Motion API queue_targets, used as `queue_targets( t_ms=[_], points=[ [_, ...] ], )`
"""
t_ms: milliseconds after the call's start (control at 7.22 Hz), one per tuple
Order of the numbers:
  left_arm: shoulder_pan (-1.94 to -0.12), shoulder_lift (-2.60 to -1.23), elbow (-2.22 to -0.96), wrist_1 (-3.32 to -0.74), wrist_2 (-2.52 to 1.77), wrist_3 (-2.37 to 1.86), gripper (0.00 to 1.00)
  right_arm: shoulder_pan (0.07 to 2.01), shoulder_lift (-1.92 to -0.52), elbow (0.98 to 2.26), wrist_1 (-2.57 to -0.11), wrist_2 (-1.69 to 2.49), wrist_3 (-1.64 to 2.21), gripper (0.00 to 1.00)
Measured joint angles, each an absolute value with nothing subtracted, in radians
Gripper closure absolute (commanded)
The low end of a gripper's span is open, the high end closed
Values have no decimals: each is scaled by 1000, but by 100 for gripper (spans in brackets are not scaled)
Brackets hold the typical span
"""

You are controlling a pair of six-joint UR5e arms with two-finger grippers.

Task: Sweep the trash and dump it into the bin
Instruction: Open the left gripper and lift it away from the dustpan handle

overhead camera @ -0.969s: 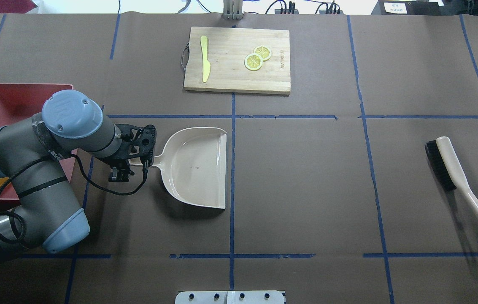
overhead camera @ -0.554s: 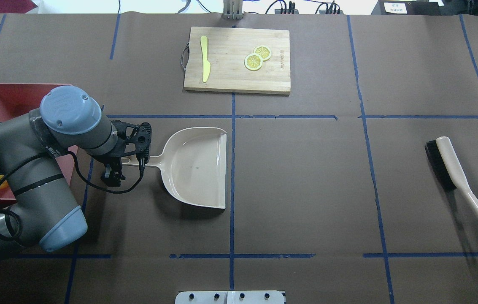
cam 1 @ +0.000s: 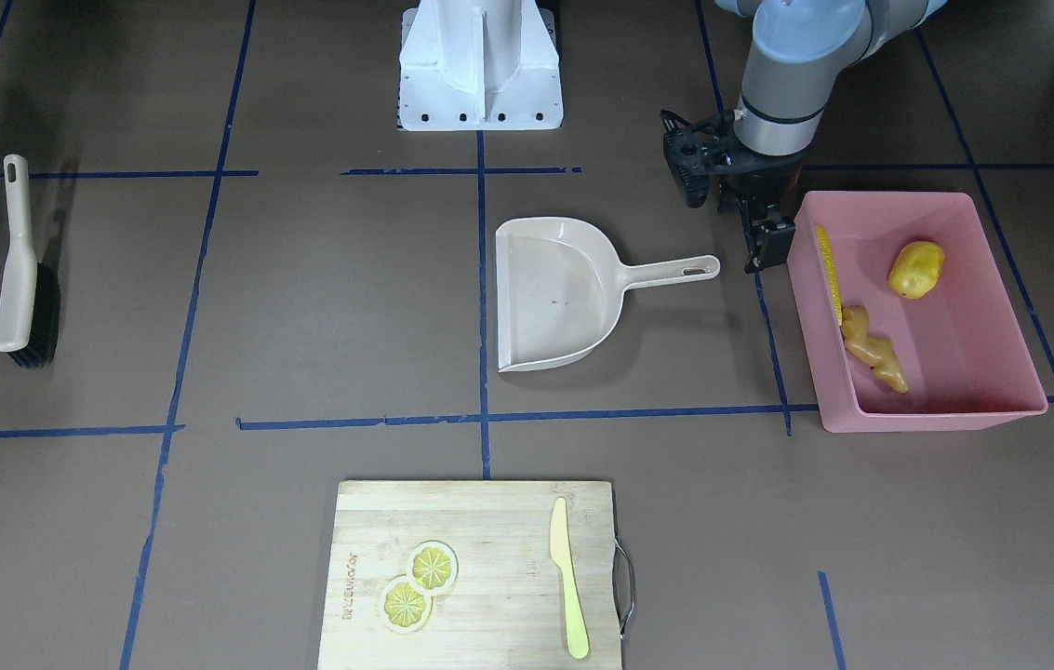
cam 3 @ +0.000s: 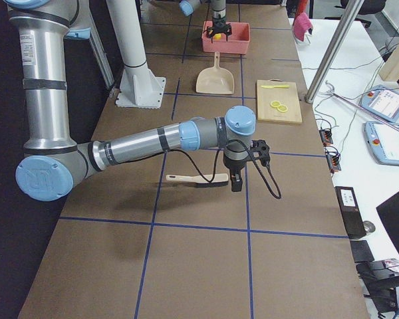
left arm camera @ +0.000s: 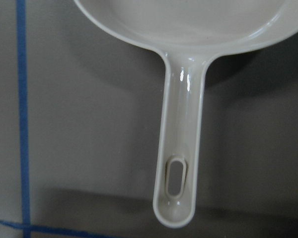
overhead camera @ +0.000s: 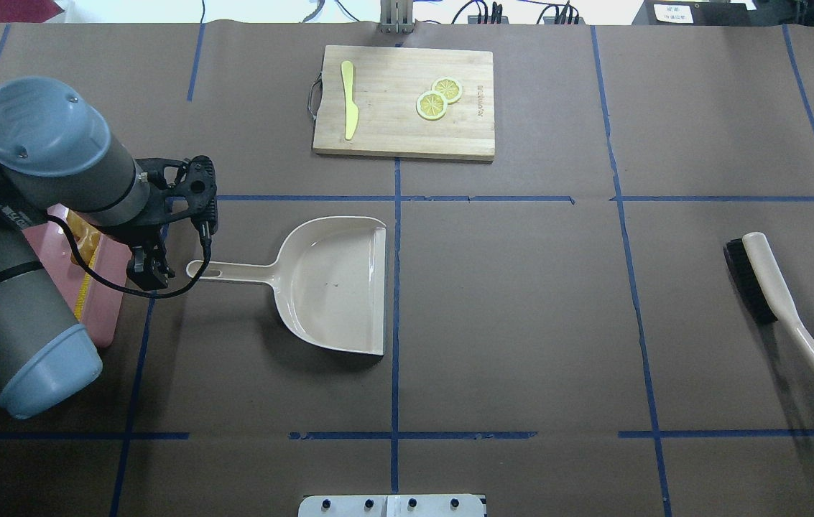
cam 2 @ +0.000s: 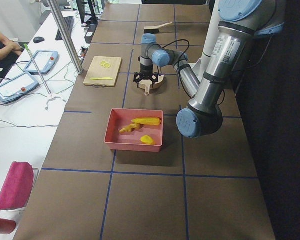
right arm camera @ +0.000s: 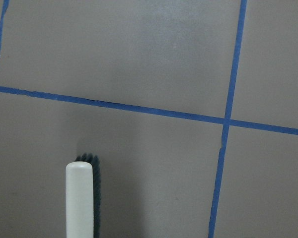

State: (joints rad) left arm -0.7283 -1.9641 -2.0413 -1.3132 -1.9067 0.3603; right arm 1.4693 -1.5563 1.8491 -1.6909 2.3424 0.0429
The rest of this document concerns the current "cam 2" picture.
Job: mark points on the black computer mouse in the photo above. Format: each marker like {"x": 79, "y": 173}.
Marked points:
{"x": 38, "y": 39}

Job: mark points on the bamboo cutting board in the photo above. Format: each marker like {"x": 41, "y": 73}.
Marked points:
{"x": 97, "y": 71}

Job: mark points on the far blue teach pendant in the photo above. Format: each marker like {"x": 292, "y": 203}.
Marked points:
{"x": 45, "y": 60}

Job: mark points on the person's forearm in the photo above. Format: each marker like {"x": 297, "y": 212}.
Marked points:
{"x": 4, "y": 52}

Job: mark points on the beige hand brush black bristles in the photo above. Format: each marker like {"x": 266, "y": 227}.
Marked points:
{"x": 155, "y": 29}

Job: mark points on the pink plastic bin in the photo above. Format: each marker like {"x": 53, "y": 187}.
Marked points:
{"x": 130, "y": 141}

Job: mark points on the yellow-green plastic knife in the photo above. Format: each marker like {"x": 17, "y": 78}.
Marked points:
{"x": 100, "y": 78}

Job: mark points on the blue teach pendant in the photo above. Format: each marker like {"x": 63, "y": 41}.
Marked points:
{"x": 45, "y": 60}
{"x": 17, "y": 87}

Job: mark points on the aluminium frame post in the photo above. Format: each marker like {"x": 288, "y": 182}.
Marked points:
{"x": 62, "y": 27}

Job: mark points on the yellow toy corn cob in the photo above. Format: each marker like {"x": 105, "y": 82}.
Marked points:
{"x": 151, "y": 121}

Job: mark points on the beige plastic dustpan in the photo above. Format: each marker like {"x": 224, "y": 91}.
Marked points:
{"x": 147, "y": 85}

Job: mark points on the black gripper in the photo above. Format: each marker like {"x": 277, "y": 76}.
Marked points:
{"x": 146, "y": 70}

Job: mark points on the near blue teach pendant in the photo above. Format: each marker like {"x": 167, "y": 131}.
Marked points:
{"x": 17, "y": 87}

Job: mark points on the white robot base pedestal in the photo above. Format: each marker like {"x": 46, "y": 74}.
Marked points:
{"x": 211, "y": 38}

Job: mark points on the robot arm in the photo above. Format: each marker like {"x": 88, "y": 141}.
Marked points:
{"x": 233, "y": 24}

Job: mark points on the tan toy ginger root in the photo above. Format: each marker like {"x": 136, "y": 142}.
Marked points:
{"x": 130, "y": 128}

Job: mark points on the lower lemon slice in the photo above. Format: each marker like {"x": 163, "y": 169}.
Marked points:
{"x": 106, "y": 65}

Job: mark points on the thin metal rod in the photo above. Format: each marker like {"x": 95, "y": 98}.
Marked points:
{"x": 38, "y": 70}

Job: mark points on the person's hand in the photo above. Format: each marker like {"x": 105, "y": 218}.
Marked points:
{"x": 16, "y": 47}

